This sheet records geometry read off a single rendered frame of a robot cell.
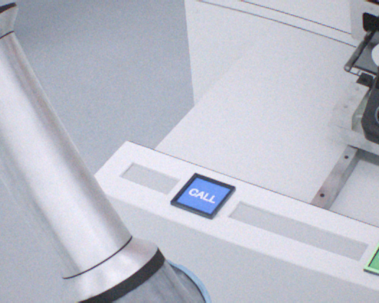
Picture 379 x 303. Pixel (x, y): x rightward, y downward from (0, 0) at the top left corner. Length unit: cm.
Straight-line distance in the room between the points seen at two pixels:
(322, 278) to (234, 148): 42
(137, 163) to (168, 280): 32
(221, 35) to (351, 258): 82
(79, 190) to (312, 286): 32
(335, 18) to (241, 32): 23
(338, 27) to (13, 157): 88
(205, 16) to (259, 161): 47
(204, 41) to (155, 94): 109
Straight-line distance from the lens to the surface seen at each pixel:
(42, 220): 83
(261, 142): 137
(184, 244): 108
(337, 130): 131
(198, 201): 108
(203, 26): 175
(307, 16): 160
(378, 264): 100
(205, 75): 182
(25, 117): 82
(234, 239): 104
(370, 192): 129
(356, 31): 155
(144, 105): 280
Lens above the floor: 171
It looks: 41 degrees down
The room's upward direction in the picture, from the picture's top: 6 degrees counter-clockwise
